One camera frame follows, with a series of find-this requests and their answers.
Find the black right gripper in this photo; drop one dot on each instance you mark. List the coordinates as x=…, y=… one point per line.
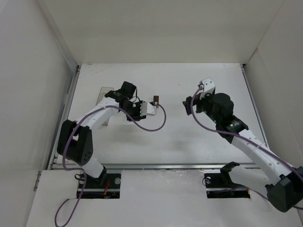
x=192, y=104

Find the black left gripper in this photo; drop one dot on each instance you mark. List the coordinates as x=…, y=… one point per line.
x=133, y=112

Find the dark brown wood block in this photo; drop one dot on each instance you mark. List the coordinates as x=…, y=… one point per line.
x=155, y=100

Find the clear plastic box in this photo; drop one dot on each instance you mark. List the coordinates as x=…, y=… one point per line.
x=104, y=115

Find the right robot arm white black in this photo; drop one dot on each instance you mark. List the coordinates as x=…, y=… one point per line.
x=280, y=182

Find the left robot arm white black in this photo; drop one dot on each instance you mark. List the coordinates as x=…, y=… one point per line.
x=76, y=137

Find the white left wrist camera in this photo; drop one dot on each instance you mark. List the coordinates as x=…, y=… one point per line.
x=147, y=109

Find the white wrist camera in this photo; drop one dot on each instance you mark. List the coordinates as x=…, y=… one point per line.
x=207, y=85
x=147, y=109

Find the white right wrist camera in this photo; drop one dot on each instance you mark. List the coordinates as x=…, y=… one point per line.
x=207, y=85

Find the aluminium right side rail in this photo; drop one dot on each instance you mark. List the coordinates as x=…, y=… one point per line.
x=254, y=105

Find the aluminium rail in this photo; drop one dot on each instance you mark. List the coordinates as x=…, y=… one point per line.
x=64, y=110
x=254, y=105
x=159, y=166

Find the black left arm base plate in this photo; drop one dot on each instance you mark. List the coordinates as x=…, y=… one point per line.
x=109, y=189

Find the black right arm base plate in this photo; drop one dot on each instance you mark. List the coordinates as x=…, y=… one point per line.
x=220, y=186

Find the aluminium left side rail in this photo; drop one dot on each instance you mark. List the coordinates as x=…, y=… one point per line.
x=64, y=110

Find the aluminium front rail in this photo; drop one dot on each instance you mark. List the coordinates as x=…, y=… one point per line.
x=159, y=166

